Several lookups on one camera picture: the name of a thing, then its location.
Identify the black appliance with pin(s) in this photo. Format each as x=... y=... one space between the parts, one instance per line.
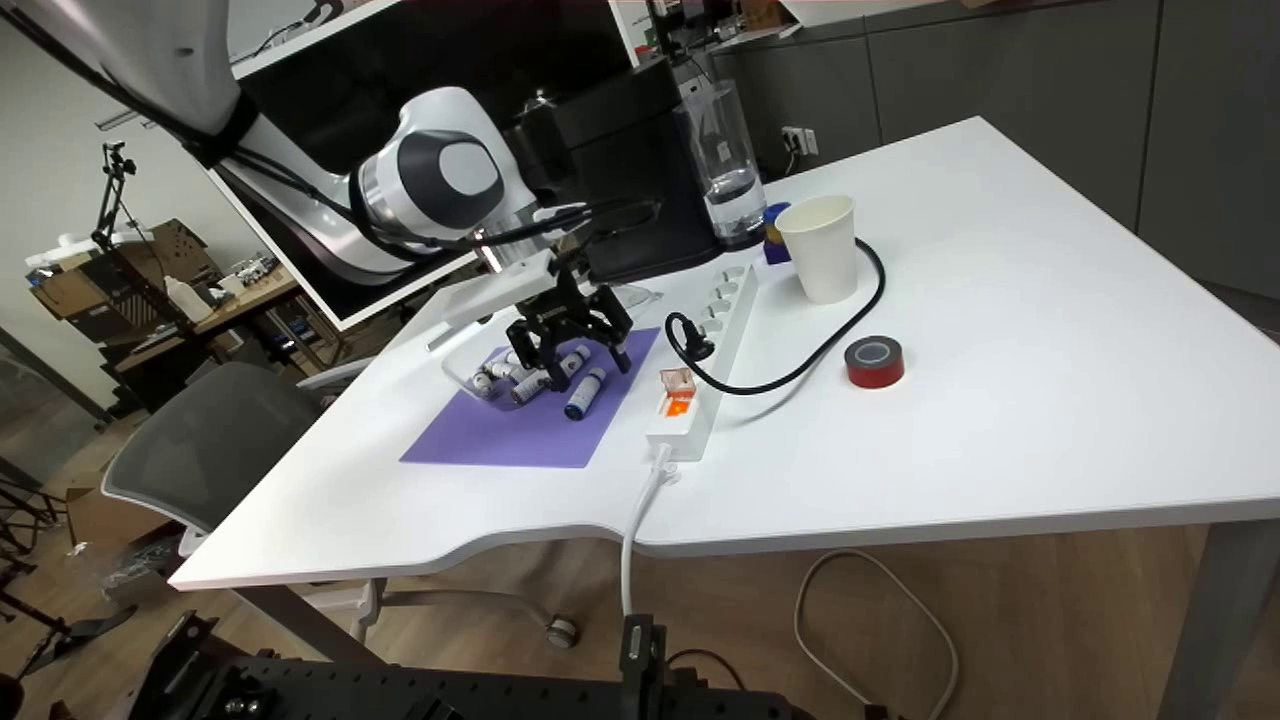
x=622 y=162

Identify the white tube with blue cap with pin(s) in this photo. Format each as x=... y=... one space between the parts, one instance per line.
x=534 y=390
x=584 y=392
x=573 y=363
x=497 y=363

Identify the black tripod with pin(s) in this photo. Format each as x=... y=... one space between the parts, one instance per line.
x=117 y=186

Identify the wooden shelf with boxes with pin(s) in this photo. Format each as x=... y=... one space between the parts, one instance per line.
x=174 y=293

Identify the black metal rail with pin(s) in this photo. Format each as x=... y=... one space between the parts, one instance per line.
x=401 y=684

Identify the white framed board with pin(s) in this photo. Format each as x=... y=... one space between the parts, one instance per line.
x=335 y=285

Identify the white power strip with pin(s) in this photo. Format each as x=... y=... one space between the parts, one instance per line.
x=681 y=404

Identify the purple paper sheet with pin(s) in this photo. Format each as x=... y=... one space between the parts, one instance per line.
x=534 y=434

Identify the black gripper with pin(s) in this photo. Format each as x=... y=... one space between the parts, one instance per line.
x=568 y=315

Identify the small blue object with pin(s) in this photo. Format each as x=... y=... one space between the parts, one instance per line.
x=775 y=232

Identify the tall clear plastic bottle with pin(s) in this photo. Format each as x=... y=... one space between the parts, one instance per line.
x=727 y=147

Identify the grey table leg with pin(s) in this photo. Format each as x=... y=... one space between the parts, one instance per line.
x=1220 y=626

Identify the grey office chair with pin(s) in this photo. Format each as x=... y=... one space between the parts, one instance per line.
x=213 y=441

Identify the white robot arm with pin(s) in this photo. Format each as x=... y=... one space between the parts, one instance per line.
x=443 y=172

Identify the white paper cup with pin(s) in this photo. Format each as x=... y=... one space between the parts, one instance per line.
x=821 y=255

